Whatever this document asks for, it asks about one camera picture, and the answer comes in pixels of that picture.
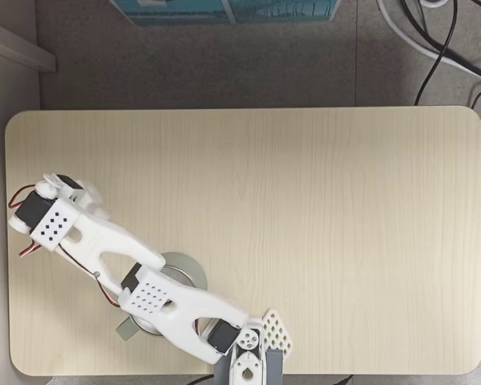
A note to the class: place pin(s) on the white gauze dressing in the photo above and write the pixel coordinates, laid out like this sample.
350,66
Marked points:
96,202

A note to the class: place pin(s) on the white shelf board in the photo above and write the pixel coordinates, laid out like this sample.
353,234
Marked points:
20,46

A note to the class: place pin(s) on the teal printed panel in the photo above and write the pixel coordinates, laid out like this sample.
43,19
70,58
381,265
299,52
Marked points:
280,10
176,10

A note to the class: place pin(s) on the white round plug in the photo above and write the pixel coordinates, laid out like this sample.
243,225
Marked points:
433,3

